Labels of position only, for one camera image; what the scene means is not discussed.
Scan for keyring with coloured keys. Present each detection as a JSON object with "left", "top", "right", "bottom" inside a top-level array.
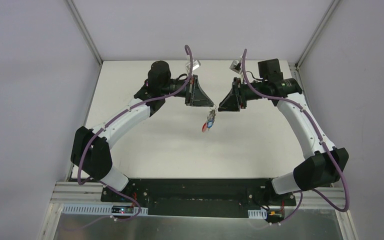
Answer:
[{"left": 201, "top": 106, "right": 217, "bottom": 133}]

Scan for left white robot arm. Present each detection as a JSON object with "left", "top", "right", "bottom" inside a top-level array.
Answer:
[{"left": 70, "top": 60, "right": 214, "bottom": 203}]

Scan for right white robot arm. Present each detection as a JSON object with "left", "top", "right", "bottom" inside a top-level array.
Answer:
[{"left": 218, "top": 58, "right": 349, "bottom": 205}]

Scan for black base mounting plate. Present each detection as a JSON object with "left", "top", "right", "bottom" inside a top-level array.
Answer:
[{"left": 100, "top": 178, "right": 297, "bottom": 218}]

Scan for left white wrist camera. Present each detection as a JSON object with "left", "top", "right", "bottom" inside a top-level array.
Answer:
[{"left": 185, "top": 59, "right": 202, "bottom": 73}]

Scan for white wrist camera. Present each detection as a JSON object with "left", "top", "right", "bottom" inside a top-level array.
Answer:
[
  {"left": 185, "top": 59, "right": 202, "bottom": 73},
  {"left": 229, "top": 58, "right": 243, "bottom": 75}
]

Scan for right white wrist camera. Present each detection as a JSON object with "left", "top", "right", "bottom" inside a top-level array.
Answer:
[{"left": 229, "top": 58, "right": 243, "bottom": 75}]

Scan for aluminium frame rail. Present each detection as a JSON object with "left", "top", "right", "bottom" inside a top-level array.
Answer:
[{"left": 50, "top": 181, "right": 346, "bottom": 210}]

